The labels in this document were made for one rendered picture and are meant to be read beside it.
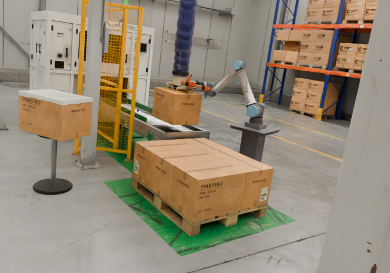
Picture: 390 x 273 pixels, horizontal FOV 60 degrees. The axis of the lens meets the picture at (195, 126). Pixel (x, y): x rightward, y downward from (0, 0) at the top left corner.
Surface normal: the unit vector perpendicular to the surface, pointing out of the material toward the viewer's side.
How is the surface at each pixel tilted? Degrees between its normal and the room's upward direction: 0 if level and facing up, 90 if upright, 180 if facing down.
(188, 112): 90
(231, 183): 90
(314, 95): 87
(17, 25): 90
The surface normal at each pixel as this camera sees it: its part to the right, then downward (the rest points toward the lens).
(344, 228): -0.80, 0.03
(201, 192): 0.59, 0.24
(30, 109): -0.43, 0.14
